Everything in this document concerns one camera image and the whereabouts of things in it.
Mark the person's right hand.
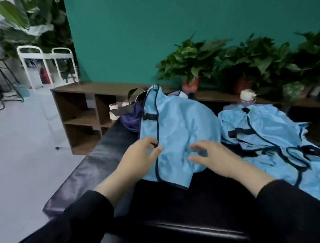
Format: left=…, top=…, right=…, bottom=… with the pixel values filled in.
left=187, top=140, right=244, bottom=179

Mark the person's left hand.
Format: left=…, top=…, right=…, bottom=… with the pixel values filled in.
left=116, top=137, right=164, bottom=187

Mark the navy blue bag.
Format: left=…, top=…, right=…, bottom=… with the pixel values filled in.
left=111, top=87, right=188, bottom=133

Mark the clear bottle silver cap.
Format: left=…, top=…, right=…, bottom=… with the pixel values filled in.
left=240, top=89, right=257, bottom=105

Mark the person's left forearm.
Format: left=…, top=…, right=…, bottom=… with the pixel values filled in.
left=20, top=170, right=136, bottom=243

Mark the person's right forearm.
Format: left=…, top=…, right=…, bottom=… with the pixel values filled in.
left=227, top=158, right=320, bottom=243

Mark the black leather bench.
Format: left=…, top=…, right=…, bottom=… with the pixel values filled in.
left=42, top=100, right=320, bottom=243

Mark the small white-lidded jar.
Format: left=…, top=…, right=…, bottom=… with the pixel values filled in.
left=109, top=102, right=121, bottom=121

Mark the wooden shelf cabinet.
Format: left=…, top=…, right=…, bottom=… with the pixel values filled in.
left=51, top=82, right=320, bottom=156

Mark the green plant in red pot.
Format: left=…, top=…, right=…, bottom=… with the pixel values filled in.
left=220, top=34, right=291, bottom=96
left=156, top=35, right=233, bottom=94

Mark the red bottle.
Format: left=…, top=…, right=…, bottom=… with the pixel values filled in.
left=40, top=67, right=52, bottom=85

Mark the teal bucket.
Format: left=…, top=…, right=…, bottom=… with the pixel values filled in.
left=15, top=84, right=31, bottom=98

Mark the white wheeled cart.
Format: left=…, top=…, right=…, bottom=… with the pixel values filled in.
left=16, top=45, right=81, bottom=151

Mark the wooden top black stool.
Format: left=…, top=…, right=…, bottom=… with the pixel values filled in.
left=0, top=60, right=25, bottom=111

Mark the white metal rack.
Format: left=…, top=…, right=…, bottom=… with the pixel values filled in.
left=0, top=0, right=76, bottom=58

